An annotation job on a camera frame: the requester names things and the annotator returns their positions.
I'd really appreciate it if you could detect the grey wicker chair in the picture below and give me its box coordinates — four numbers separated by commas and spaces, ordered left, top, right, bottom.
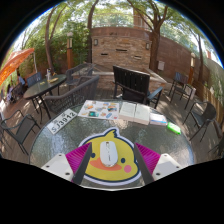
43, 75, 101, 116
64, 62, 96, 91

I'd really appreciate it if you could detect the small closed booklet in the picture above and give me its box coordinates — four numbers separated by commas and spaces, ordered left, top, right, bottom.
148, 112, 169, 127

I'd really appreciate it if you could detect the yellow duck-shaped mouse pad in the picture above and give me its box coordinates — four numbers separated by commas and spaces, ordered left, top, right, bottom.
78, 127, 144, 186

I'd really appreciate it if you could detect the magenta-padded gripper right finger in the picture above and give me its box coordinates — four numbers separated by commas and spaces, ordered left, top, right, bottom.
132, 142, 184, 186

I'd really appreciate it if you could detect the person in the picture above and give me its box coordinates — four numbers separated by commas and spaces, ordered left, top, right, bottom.
16, 73, 27, 87

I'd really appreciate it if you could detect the black metal mesh chair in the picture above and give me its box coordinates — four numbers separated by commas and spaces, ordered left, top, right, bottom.
0, 109, 42, 156

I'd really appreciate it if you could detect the grey mesh patio chair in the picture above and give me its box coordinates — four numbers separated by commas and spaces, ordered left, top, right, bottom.
182, 100, 218, 143

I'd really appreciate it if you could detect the dark round patio table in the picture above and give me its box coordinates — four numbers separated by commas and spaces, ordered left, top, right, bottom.
23, 73, 68, 121

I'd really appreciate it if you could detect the large tree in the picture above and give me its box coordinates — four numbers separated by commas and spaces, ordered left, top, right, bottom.
128, 0, 178, 72

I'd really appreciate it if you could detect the wooden lamp post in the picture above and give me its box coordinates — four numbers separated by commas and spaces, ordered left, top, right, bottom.
66, 31, 74, 70
188, 52, 196, 85

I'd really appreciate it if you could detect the green marker block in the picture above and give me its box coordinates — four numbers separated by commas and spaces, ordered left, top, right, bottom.
166, 121, 182, 136

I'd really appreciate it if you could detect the colourful picture sheet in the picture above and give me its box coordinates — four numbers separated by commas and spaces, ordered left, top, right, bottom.
78, 99, 120, 121

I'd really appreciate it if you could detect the white computer mouse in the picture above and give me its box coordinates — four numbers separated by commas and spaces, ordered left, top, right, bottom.
99, 140, 118, 168

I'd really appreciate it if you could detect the black metal armchair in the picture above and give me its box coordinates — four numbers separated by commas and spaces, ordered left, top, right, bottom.
168, 71, 195, 109

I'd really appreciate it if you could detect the blue chair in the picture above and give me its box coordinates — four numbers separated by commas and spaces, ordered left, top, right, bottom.
26, 71, 43, 88

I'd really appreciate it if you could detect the black slatted chair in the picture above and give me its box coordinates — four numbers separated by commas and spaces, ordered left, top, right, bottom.
112, 65, 164, 109

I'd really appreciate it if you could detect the open white book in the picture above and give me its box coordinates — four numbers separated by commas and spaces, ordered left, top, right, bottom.
118, 101, 152, 126

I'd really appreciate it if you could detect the orange parasol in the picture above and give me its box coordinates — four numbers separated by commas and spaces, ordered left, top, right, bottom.
0, 47, 36, 88

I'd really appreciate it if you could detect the white licence plate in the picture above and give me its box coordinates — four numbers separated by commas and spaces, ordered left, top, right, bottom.
46, 108, 78, 135

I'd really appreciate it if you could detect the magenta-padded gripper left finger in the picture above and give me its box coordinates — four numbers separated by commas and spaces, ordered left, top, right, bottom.
39, 142, 93, 186

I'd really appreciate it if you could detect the slim leaning tree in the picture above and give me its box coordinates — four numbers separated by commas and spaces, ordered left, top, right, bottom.
86, 0, 100, 64

